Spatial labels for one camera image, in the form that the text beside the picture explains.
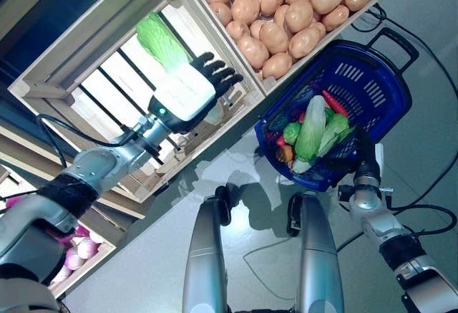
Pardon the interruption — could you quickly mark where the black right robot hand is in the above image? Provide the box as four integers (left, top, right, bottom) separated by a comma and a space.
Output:
314, 126, 384, 185

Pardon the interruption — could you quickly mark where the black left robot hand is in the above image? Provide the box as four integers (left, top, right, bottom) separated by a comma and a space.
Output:
147, 52, 245, 135

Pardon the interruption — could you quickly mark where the napa cabbage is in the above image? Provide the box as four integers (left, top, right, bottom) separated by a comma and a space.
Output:
135, 11, 225, 125
291, 112, 357, 173
293, 95, 328, 162

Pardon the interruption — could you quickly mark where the blue plastic shopping basket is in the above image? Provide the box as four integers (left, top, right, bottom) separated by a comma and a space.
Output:
254, 28, 419, 192

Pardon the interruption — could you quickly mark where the single red carrot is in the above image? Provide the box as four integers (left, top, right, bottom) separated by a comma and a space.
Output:
321, 90, 350, 117

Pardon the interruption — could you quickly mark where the wooden crate with potatoes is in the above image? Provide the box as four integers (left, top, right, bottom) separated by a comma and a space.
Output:
167, 0, 399, 97

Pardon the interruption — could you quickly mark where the round green vegetable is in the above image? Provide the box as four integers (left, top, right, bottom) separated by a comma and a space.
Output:
283, 122, 303, 145

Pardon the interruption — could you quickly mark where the orange fruit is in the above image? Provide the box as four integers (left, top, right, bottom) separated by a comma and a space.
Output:
275, 146, 295, 163

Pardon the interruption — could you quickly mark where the wooden crate with white slats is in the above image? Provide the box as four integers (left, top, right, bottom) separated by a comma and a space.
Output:
7, 0, 268, 205

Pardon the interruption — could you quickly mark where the silver right robot leg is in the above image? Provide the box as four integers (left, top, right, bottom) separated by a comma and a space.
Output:
287, 191, 346, 313

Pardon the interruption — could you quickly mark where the silver robot leg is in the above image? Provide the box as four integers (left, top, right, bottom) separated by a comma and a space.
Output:
287, 191, 346, 313
182, 183, 232, 313

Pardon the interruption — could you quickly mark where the pile of brown potatoes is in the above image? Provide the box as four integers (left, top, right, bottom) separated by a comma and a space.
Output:
200, 0, 372, 80

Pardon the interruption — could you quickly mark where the silver left robot leg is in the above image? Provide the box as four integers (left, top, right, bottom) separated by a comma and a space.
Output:
182, 183, 232, 313

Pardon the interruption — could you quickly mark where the pile of purple turnips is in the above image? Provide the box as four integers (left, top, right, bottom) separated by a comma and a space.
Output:
46, 219, 117, 298

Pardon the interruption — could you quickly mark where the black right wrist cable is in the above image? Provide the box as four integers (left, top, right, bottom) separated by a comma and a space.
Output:
386, 203, 455, 237

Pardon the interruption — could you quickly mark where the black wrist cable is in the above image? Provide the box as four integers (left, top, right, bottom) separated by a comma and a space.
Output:
35, 114, 126, 170
386, 203, 455, 237

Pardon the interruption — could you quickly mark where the long black floor cable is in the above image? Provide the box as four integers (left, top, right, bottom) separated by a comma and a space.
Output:
350, 1, 458, 253

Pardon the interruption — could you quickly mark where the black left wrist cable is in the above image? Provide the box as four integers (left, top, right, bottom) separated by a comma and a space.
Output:
35, 114, 126, 170

